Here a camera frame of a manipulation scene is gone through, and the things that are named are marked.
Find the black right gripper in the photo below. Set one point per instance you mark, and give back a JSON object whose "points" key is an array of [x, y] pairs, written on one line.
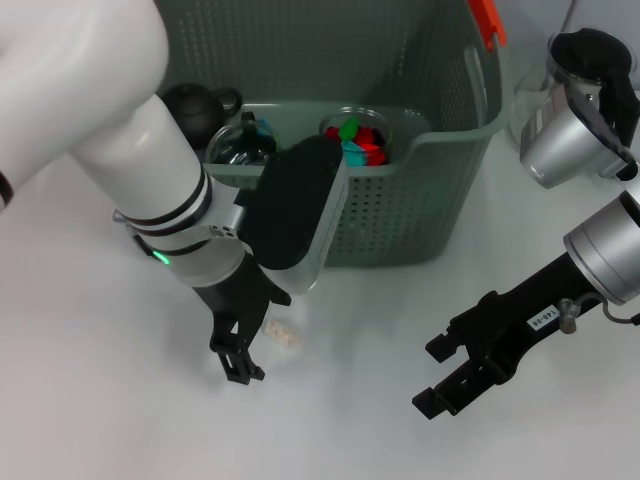
{"points": [[525, 310]]}

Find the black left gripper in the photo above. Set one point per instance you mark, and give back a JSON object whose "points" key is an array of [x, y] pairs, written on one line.
{"points": [[235, 305]]}

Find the clear white toy brick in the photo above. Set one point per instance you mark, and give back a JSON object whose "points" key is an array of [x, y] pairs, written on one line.
{"points": [[285, 335]]}

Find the teal square toy brick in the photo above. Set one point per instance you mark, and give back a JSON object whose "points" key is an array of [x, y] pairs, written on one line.
{"points": [[356, 157]]}

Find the red sloped toy brick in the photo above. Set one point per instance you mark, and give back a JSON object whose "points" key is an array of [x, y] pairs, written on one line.
{"points": [[376, 157]]}

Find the grey perforated storage basket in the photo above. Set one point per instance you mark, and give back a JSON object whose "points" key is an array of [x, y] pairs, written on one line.
{"points": [[400, 200]]}

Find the black clay teapot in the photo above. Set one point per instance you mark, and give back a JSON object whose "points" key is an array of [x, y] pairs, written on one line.
{"points": [[192, 112]]}

